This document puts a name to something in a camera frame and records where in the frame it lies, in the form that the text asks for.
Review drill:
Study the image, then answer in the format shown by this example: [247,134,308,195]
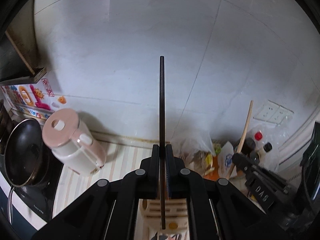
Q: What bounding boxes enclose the light wooden chopstick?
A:
[226,100,253,180]

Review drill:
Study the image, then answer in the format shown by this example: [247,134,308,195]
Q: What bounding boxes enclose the dark brown chopstick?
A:
[159,56,166,230]

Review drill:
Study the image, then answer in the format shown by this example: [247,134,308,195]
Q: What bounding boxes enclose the orange seasoning packet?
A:
[204,156,220,181]

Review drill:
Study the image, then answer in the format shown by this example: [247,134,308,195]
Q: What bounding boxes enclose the beige utensil holder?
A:
[134,199,190,239]

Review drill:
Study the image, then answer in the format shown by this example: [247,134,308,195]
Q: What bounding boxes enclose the white blue seasoning packet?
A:
[217,141,234,178]

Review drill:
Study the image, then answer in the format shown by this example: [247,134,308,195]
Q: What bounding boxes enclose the black cap sauce bottle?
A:
[249,142,273,167]

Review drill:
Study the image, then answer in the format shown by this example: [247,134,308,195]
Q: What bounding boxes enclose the striped cat table mat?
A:
[53,142,151,217]

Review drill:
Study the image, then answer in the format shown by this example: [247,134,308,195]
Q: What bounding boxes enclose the red cap dark bottle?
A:
[241,131,263,156]

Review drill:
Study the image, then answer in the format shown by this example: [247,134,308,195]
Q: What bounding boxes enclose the pink white electric kettle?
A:
[42,108,107,176]

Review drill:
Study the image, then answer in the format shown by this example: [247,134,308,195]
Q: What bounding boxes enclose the black frying pan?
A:
[4,118,49,223]

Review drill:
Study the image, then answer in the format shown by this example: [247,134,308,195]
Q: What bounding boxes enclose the white wall socket panel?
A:
[253,100,294,125]

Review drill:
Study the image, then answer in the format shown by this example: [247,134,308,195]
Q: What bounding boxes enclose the colourful wall sticker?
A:
[1,78,68,120]

